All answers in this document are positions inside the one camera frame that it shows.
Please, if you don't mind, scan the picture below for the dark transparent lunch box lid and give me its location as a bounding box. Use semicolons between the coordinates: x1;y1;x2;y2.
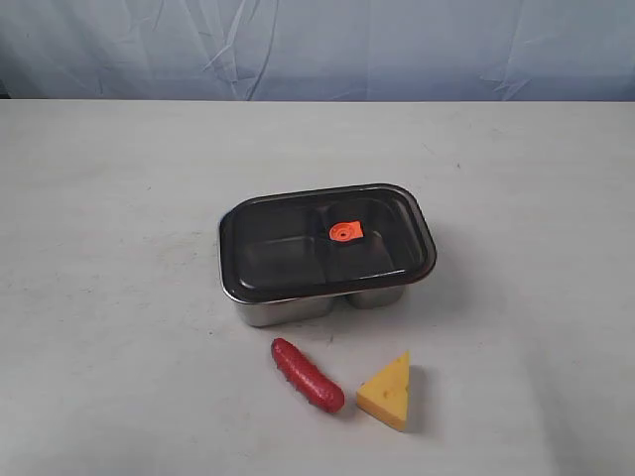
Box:
218;183;437;304

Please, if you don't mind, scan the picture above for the red toy sausage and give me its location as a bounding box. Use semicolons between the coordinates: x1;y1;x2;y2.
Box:
271;337;345;414

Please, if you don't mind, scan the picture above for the yellow toy cheese wedge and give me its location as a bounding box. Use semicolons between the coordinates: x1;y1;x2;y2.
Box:
356;351;410;431

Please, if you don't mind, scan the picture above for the steel two-compartment lunch box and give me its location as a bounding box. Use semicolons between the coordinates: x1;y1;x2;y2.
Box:
217;212;406;327

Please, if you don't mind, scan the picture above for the blue-grey backdrop cloth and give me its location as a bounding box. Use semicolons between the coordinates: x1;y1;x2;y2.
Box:
1;1;634;101

